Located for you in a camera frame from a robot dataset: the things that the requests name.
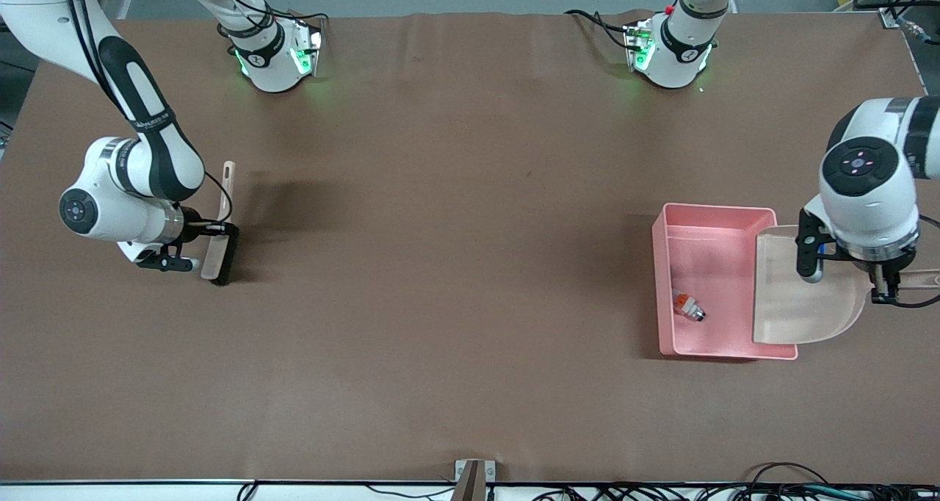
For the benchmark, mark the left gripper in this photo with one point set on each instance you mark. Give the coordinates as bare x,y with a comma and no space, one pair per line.
883,281

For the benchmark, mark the brown table cloth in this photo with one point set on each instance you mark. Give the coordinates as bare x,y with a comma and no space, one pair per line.
440,303

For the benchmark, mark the metal table edge bracket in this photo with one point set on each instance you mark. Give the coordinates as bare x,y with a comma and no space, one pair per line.
475,483

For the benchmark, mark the beige plastic dustpan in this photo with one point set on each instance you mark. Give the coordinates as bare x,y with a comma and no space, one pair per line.
793,310

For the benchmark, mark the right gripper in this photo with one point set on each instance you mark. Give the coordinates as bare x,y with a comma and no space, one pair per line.
195,228

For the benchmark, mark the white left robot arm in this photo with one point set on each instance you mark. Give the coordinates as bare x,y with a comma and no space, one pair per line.
866,207

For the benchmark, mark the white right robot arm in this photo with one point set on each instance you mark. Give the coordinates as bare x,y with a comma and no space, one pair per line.
95,185

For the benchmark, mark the pink plastic bin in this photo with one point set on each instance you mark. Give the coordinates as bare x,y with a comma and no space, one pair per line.
712,266

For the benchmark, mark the beige brush with black bristles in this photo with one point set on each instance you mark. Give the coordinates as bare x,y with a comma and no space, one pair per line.
213,258

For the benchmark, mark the small white electronic connector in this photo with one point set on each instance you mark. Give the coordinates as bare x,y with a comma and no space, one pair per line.
689,307

